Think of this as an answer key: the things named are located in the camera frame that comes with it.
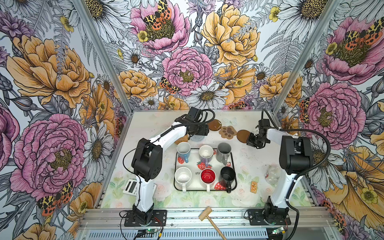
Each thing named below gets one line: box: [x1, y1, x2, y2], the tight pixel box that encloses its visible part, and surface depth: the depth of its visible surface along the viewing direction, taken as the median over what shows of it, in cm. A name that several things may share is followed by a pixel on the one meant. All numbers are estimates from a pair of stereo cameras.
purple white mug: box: [199, 144, 216, 168], surface depth 93 cm
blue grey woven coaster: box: [189, 134, 205, 142], surface depth 106 cm
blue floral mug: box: [176, 141, 191, 165], surface depth 91 cm
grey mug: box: [216, 142, 232, 165], surface depth 91 cm
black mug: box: [220, 166, 236, 194], surface depth 83 cm
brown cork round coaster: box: [236, 129, 251, 144], surface depth 110 cm
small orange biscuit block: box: [250, 180, 258, 194], surface depth 85 cm
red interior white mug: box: [200, 168, 217, 193], surface depth 83 cm
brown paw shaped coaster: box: [218, 125, 237, 140], surface depth 111 cm
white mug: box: [174, 166, 192, 193], surface depth 83 cm
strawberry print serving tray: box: [174, 148, 237, 194], surface depth 87 cm
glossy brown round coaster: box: [207, 119, 222, 131], surface depth 114 cm
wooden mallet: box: [198, 206, 228, 240], surface depth 76 cm
